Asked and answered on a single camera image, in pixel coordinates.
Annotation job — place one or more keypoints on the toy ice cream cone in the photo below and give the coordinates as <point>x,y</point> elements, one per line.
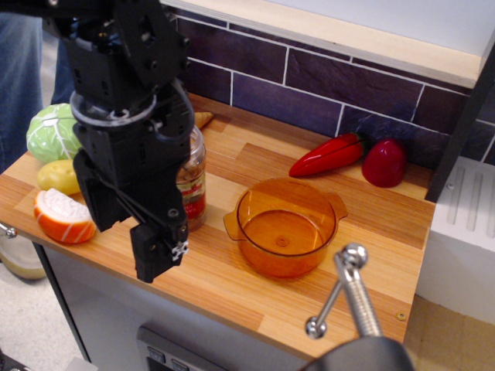
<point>202,118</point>

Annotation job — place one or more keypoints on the dark red toy pepper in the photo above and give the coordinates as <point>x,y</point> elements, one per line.
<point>385,163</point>

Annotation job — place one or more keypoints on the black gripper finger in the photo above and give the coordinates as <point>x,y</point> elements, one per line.
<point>101,200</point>
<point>157,248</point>

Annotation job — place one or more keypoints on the orange transparent plastic pot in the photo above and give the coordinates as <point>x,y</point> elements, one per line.
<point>283,227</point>

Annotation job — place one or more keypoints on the small metal knob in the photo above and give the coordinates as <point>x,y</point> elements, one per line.
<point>9,232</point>

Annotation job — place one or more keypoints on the pale wooden shelf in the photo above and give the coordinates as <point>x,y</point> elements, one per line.
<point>384,48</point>

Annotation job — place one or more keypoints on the orange salmon sushi toy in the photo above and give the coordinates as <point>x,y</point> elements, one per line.
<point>62,218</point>

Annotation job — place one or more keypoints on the green toy cabbage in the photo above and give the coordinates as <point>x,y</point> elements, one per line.
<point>50,136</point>

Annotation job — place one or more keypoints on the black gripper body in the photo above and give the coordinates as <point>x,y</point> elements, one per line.
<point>138,152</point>

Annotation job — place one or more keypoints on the clear almond spice jar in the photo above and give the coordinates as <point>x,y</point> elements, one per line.
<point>191,182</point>

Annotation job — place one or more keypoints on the person in blue jeans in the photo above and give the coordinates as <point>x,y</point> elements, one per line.
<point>21,100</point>

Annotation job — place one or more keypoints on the grey oven control panel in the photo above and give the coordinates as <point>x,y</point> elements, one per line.
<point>159,353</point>

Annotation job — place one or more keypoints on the white toy sink unit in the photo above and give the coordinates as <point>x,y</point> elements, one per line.
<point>458,267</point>

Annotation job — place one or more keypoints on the yellow toy potato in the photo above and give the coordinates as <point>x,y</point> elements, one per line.
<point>59,175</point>

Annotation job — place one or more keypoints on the red toy chili pepper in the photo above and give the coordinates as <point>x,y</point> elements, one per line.
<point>335,153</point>

